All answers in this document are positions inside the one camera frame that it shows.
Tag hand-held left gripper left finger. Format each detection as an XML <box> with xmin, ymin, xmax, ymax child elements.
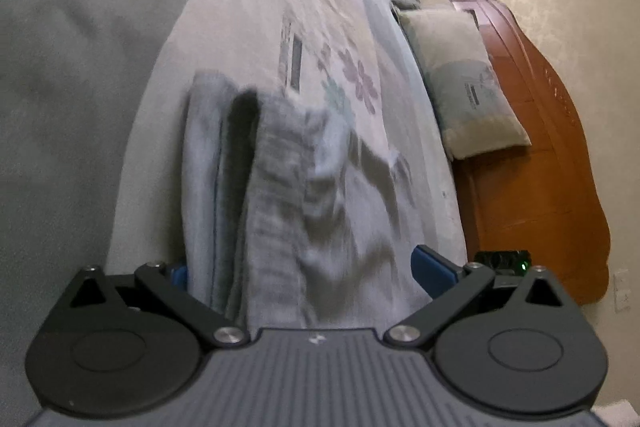
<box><xmin>60</xmin><ymin>261</ymin><xmax>252</xmax><ymax>350</ymax></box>

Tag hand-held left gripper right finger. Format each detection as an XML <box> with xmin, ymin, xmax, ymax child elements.
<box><xmin>382</xmin><ymin>244</ymin><xmax>583</xmax><ymax>350</ymax></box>

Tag grey sweatpants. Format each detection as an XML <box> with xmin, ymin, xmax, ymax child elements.
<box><xmin>182</xmin><ymin>69</ymin><xmax>426</xmax><ymax>338</ymax></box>

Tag wooden headboard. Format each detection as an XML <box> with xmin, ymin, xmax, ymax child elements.
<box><xmin>445</xmin><ymin>0</ymin><xmax>613</xmax><ymax>308</ymax></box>

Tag pale green printed pillow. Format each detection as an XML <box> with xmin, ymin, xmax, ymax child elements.
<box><xmin>397</xmin><ymin>9</ymin><xmax>532</xmax><ymax>160</ymax></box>

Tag bed with patterned sheet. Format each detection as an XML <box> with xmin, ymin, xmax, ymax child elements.
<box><xmin>0</xmin><ymin>0</ymin><xmax>468</xmax><ymax>358</ymax></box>

